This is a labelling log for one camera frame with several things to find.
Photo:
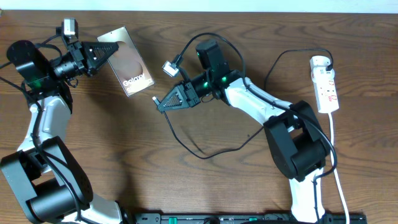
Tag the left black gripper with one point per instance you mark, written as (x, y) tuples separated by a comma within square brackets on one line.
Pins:
[(80, 59)]

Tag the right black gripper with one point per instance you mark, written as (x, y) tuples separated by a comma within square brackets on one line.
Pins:
[(187, 96)]

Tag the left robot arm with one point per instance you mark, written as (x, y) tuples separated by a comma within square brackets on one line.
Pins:
[(46, 179)]

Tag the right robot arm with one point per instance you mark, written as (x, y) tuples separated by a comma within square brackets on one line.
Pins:
[(297, 143)]

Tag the white USB charger adapter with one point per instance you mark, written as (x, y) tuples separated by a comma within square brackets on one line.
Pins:
[(321, 74)]

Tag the white power strip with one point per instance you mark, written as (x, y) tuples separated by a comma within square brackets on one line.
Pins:
[(325, 92)]

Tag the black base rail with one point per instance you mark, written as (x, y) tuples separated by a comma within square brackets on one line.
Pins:
[(156, 218)]

